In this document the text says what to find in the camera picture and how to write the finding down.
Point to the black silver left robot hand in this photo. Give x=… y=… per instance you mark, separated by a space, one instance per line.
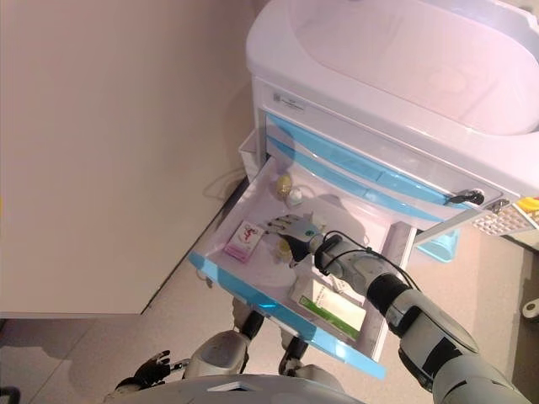
x=151 y=372

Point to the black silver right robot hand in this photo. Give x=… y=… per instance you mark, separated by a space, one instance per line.
x=301 y=235

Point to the clear jar yellow capsules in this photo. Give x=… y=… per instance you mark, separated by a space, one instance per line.
x=283 y=251

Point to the blue front cart drawer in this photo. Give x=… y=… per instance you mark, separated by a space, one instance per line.
x=345 y=210
x=337 y=170
x=337 y=148

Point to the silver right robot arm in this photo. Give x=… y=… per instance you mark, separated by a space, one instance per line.
x=425 y=320

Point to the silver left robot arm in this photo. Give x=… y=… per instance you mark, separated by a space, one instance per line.
x=115 y=395

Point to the pink white medicine box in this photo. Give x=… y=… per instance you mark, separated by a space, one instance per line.
x=244 y=242

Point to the green white medicine box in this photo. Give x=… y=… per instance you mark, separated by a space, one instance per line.
x=328 y=309

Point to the white locking cart drawer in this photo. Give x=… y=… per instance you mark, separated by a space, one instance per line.
x=337 y=120

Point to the small white pill bottle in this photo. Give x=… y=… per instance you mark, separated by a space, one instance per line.
x=295 y=198

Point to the small yellow pill bottle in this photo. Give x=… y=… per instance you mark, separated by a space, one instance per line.
x=283 y=184

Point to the grey robot torso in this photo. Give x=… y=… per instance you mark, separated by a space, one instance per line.
x=236 y=393

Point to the blue lid waste bin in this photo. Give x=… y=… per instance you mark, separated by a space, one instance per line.
x=438 y=248

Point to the white perforated basket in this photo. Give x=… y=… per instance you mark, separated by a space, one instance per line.
x=501 y=221

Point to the metal cart side latch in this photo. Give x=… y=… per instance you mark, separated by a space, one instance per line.
x=500 y=206

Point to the white medical cart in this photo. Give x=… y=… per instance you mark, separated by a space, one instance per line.
x=379 y=50

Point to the yellow sharps container red lid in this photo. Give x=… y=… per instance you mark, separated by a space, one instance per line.
x=529 y=205

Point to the bed caster wheel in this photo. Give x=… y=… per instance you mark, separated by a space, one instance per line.
x=531 y=309

